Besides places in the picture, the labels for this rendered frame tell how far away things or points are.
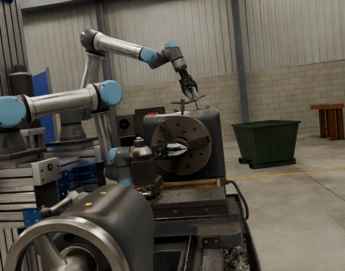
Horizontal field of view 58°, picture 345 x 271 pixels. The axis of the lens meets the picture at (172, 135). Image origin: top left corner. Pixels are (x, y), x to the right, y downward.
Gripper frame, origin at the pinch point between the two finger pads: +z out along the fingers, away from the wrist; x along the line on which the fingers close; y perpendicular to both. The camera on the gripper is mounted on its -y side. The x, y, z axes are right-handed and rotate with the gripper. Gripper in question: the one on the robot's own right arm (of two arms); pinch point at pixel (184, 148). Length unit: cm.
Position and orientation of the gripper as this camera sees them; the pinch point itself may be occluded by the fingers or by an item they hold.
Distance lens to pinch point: 146.4
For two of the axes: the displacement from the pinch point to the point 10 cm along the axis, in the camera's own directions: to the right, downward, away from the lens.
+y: -1.5, 0.9, -9.9
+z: 9.8, -1.0, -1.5
